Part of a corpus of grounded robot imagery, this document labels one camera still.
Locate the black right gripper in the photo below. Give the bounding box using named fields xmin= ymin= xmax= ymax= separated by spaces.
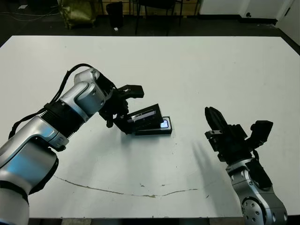
xmin=205 ymin=106 xmax=255 ymax=162

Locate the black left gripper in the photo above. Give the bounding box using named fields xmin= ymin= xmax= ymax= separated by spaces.
xmin=99 ymin=88 xmax=133 ymax=135

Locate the black glossy box lid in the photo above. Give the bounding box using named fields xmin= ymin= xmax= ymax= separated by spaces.
xmin=120 ymin=103 xmax=165 ymax=136

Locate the black box base white tray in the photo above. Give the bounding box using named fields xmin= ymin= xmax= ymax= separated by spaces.
xmin=134 ymin=116 xmax=174 ymax=137

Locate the black upright bin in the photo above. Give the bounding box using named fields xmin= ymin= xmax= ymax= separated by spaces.
xmin=106 ymin=1 xmax=124 ymax=28

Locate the yellow green plastic bag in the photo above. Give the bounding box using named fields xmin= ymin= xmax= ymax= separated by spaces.
xmin=58 ymin=0 xmax=97 ymax=29

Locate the white door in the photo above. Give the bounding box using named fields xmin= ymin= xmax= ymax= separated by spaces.
xmin=276 ymin=0 xmax=300 ymax=45

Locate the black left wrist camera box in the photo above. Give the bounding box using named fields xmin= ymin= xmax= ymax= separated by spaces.
xmin=117 ymin=84 xmax=144 ymax=99

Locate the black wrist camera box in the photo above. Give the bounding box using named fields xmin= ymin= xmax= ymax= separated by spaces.
xmin=248 ymin=120 xmax=274 ymax=148
xmin=117 ymin=84 xmax=144 ymax=99

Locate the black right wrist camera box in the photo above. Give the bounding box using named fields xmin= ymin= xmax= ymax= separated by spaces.
xmin=248 ymin=120 xmax=274 ymax=148

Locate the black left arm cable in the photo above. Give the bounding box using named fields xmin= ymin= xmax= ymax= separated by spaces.
xmin=8 ymin=63 xmax=98 ymax=141

